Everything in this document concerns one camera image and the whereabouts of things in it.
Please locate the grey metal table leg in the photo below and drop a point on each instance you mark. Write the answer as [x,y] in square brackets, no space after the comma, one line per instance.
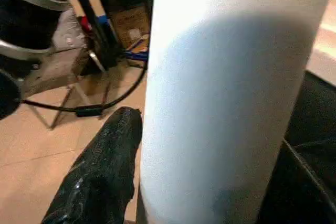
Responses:
[79,103]

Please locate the brown cardboard box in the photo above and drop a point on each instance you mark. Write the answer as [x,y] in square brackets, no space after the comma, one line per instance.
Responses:
[131,24]

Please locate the black shelf stand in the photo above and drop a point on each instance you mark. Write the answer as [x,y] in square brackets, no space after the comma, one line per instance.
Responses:
[105,19]

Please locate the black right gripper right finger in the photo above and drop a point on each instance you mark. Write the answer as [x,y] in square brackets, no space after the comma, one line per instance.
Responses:
[299,198]

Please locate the white plastic table leg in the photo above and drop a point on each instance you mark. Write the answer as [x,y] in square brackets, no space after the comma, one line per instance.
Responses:
[220,87]

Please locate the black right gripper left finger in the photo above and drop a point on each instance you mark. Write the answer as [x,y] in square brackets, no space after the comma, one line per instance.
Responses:
[100,177]

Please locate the white plastic table top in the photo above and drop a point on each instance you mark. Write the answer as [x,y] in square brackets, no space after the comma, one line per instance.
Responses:
[325,35]

